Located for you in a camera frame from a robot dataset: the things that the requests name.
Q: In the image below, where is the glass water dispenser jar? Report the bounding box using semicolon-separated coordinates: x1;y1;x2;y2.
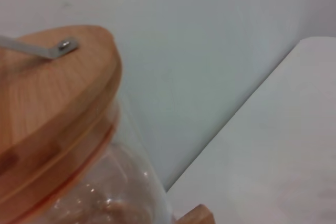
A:
0;98;174;224

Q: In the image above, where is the round bamboo jar lid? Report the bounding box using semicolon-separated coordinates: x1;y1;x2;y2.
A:
0;25;123;209

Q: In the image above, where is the wooden dispenser stand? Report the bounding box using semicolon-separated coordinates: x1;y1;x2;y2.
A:
177;204;216;224

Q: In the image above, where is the grey metal lid handle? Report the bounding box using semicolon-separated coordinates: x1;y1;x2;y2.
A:
0;35;79;60

